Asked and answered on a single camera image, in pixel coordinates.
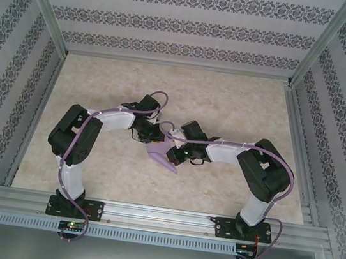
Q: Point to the thin aluminium cross rail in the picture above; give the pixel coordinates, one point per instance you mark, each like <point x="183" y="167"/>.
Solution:
<point x="175" y="65"/>

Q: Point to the aluminium side rail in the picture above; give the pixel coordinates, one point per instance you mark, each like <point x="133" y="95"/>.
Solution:
<point x="37" y="117"/>
<point x="299" y="147"/>

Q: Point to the aluminium frame post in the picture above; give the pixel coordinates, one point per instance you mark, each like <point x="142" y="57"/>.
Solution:
<point x="45" y="8"/>
<point x="323" y="44"/>

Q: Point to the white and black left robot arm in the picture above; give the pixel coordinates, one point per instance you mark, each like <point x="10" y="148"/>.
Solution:
<point x="115" y="124"/>

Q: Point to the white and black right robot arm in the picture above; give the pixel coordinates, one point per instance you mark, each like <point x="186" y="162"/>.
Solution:
<point x="224" y="153"/>

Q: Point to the small circuit board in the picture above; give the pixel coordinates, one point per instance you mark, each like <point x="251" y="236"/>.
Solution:
<point x="70" y="225"/>
<point x="245" y="247"/>

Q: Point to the long aluminium base rail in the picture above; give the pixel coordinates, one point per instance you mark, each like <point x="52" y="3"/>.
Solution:
<point x="154" y="217"/>

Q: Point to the purple cloth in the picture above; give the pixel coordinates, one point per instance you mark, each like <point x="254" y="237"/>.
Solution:
<point x="158" y="153"/>

